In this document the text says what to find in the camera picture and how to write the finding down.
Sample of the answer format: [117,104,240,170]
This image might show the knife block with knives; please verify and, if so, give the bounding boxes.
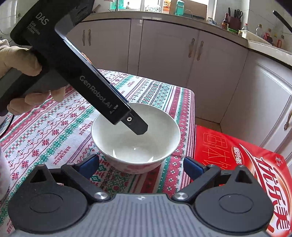
[228,8,243,31]

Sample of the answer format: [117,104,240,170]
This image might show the white kitchen cabinets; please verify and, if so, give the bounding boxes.
[67,19,291,158]

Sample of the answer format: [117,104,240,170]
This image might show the gloved left hand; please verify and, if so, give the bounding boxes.
[1,48,68,116]

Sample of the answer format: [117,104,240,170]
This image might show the teal bottle on counter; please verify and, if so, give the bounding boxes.
[175,0,185,16]

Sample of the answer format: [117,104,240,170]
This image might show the red milk tea box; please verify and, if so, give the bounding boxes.
[193,124,288,237]

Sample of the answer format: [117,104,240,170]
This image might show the white floral bowl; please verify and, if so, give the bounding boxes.
[91,103,181,174]

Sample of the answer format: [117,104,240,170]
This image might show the patterned tablecloth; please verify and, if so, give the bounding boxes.
[1,70,195,236]

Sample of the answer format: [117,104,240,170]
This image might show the brown cardboard on counter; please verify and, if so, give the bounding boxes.
[169,0,207,19]

